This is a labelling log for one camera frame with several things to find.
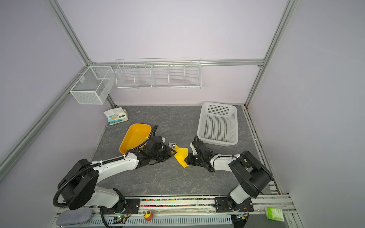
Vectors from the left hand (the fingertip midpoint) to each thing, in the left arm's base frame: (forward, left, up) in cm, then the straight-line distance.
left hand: (175, 155), depth 84 cm
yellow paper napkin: (+3, -3, -6) cm, 8 cm away
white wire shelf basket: (+55, +6, +20) cm, 59 cm away
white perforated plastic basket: (+27, -32, -8) cm, 43 cm away
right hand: (-1, -5, -7) cm, 9 cm away
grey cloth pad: (-27, +51, -5) cm, 57 cm away
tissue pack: (+36, +45, -3) cm, 58 cm away
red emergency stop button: (-29, +13, -2) cm, 32 cm away
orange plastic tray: (+20, +28, -6) cm, 35 cm away
